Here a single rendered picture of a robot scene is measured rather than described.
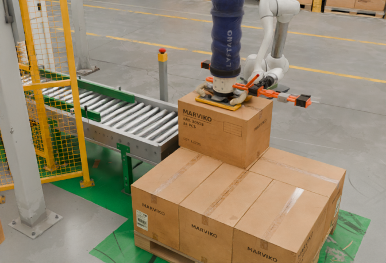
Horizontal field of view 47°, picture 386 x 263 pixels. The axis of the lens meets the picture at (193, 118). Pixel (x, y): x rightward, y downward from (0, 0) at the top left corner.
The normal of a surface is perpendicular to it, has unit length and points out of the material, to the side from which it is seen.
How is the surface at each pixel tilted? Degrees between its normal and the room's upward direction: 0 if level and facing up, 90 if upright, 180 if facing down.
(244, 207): 0
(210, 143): 90
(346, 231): 0
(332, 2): 90
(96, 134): 90
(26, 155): 90
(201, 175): 0
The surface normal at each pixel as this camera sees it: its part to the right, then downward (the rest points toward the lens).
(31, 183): 0.84, 0.25
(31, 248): 0.00, -0.89
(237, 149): -0.57, 0.37
